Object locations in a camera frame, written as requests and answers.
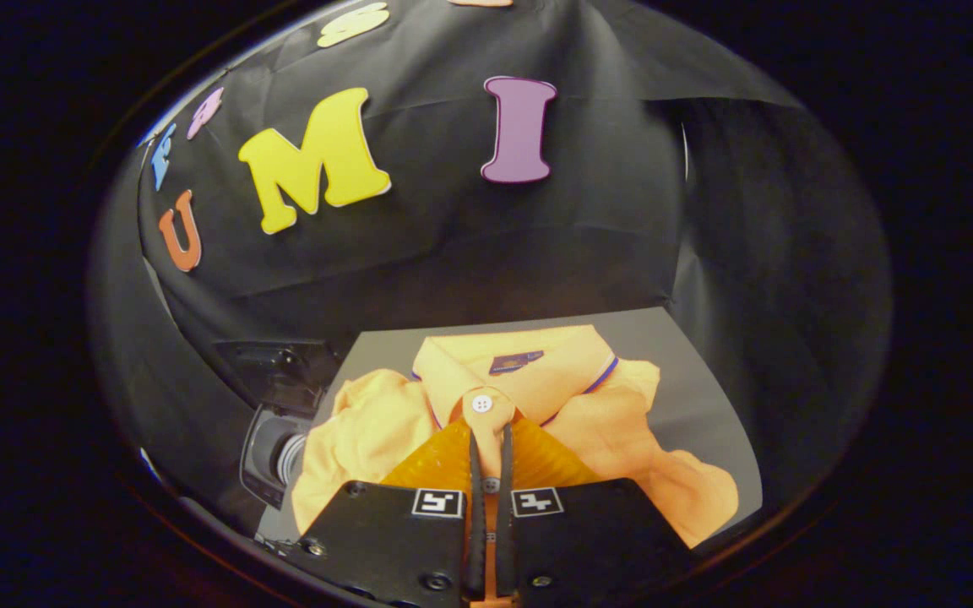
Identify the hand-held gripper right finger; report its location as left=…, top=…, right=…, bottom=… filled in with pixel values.
left=495, top=414, right=694, bottom=608

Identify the dark glass washing machine lid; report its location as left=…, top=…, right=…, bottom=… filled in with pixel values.
left=215, top=339, right=342, bottom=419

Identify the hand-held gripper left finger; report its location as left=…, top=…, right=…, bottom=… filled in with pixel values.
left=263, top=414, right=487, bottom=608

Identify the orange polo shirt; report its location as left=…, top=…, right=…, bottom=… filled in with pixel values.
left=291, top=325, right=741, bottom=550

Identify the beige cabinet with dark top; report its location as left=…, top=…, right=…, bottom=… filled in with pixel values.
left=254, top=307, right=764, bottom=546

